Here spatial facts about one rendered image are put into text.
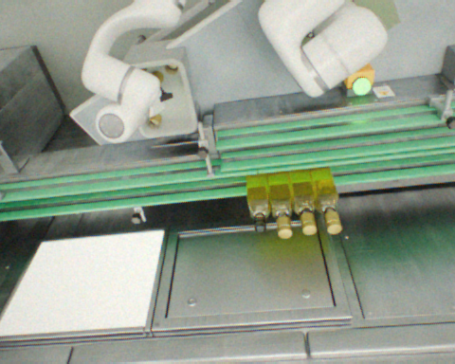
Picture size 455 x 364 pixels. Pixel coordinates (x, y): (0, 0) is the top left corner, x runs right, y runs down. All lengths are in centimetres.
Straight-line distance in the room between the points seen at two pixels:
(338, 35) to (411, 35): 49
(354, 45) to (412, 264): 61
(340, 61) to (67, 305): 88
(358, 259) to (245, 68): 61
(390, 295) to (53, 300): 87
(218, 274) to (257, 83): 55
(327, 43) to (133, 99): 36
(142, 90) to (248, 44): 45
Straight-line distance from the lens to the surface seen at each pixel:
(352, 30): 71
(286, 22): 72
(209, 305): 97
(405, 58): 119
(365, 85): 107
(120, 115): 74
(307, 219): 91
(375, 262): 108
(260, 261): 102
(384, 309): 100
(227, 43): 108
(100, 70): 73
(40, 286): 120
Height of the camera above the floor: 177
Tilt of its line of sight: 50 degrees down
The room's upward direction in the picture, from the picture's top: 179 degrees counter-clockwise
